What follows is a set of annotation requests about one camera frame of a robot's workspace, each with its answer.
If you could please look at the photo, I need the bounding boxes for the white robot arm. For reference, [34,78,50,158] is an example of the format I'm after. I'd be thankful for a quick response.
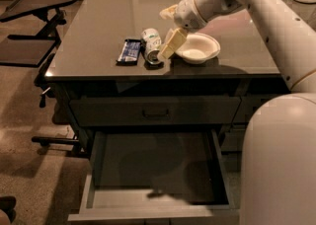
[160,0,316,225]

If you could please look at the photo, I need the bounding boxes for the closed grey top drawer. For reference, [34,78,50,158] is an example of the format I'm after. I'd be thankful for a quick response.
[69,96,240,127]

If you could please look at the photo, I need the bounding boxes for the green white 7up can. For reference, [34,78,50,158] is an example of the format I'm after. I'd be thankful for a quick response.
[141,28,162,65]

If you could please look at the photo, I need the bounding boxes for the open grey middle drawer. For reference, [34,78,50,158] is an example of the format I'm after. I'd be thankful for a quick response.
[68,130,239,225]

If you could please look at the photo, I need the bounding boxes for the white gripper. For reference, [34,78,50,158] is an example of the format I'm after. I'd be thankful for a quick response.
[158,0,206,60]

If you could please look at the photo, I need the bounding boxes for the white paper bowl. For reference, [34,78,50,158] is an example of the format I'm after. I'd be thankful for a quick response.
[175,33,220,64]

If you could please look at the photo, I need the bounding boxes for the black adjustable side stand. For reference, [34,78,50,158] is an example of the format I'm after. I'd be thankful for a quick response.
[0,0,78,67]

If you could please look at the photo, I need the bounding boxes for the grey desk cabinet frame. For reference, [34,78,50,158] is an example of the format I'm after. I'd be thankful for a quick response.
[45,76,251,154]

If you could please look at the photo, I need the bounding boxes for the right grey drawer cabinet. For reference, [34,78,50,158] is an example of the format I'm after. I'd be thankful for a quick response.
[218,76,289,172]

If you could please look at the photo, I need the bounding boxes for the black drawer handle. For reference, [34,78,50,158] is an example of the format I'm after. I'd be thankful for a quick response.
[142,110,170,118]

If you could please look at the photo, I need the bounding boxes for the blue snack bag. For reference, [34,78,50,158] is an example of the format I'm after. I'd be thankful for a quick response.
[117,38,141,65]

